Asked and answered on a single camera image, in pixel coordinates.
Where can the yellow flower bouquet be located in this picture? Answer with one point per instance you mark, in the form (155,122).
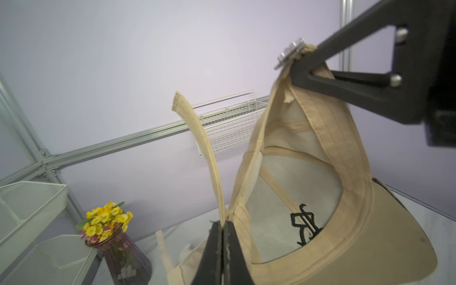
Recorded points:
(102,223)

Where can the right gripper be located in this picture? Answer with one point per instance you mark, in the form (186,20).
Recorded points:
(422,85)

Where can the white wire wall basket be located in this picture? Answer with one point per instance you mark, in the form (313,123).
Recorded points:
(229,120)

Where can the white two-tier mesh shelf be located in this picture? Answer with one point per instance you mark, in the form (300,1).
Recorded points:
(27,209)

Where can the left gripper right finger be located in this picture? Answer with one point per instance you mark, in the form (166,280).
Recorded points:
(235,270)

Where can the purple glass vase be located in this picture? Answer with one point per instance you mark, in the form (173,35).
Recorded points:
(126,263)

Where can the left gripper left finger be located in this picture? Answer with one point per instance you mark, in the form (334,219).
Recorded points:
(210,268)

